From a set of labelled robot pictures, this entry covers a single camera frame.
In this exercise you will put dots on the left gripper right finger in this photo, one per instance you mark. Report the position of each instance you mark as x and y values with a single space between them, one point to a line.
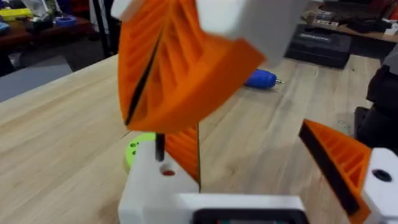
348 161

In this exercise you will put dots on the dark brown side table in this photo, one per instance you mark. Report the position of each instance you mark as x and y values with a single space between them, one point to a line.
37 35

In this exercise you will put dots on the yellow box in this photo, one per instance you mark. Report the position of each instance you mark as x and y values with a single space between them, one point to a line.
15 14

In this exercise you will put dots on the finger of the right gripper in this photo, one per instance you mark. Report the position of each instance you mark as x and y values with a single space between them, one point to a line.
136 56
192 77

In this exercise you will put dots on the black upright pole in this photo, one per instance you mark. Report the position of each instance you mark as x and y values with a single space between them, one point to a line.
104 28

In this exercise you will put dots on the black bag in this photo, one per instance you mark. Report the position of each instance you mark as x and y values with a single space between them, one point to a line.
368 25

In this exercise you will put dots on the black screw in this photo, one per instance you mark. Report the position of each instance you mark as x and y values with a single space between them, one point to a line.
160 149

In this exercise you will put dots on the green disc with holes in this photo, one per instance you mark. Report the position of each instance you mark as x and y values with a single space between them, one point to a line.
133 149

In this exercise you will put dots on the black tool case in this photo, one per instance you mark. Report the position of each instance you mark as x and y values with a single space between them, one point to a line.
320 43

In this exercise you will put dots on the blue tape roll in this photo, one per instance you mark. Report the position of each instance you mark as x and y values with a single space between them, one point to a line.
66 21

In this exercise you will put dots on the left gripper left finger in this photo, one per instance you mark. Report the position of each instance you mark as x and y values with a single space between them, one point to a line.
146 193

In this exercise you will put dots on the blue electric screwdriver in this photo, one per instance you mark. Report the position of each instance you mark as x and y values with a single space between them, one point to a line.
261 79

